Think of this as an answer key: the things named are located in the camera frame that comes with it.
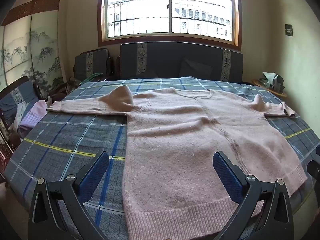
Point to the large wooden framed window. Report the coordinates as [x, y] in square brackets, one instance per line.
[212, 22]

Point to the lilac folded clothes pile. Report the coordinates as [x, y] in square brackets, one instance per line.
[28, 115]

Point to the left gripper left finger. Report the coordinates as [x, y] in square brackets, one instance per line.
[46, 220]

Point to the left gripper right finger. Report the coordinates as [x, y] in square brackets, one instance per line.
[275, 220]

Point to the painted landscape folding screen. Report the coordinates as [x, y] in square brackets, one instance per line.
[29, 45]

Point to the pink knitted sweater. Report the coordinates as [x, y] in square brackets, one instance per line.
[170, 188]

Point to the dark wall switch plate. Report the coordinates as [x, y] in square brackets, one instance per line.
[288, 30]

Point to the dark sofa backrest cushion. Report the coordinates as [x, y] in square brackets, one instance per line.
[180, 59]

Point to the blue plaid bed sheet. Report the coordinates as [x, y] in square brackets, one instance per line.
[61, 141]

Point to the small wooden side table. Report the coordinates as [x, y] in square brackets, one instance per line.
[260, 84]

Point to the dark armchair cushion by window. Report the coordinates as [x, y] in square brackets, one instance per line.
[89, 63]

